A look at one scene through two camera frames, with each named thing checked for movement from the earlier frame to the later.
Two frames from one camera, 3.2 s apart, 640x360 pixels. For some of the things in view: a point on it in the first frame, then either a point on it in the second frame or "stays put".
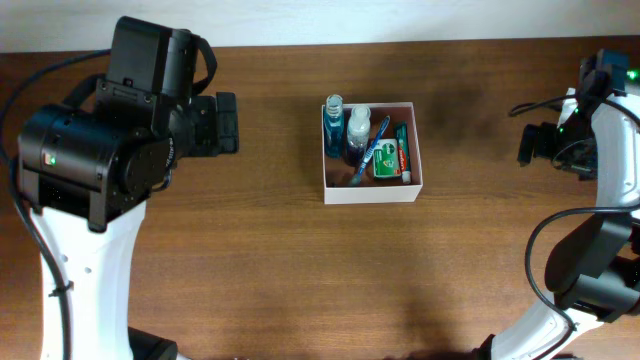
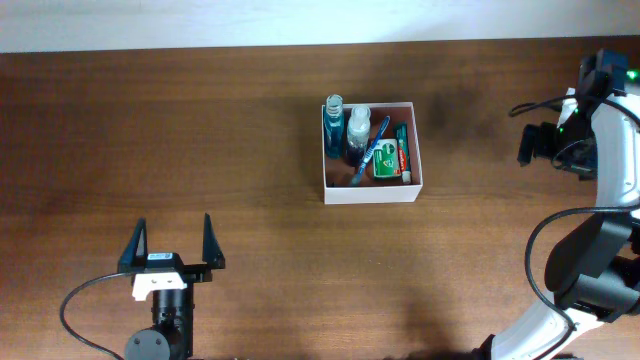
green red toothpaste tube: x=401 y=129 stays put
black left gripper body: x=194 y=127 → x=196 y=273
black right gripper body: x=573 y=143 stays put
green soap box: x=386 y=161 stays put
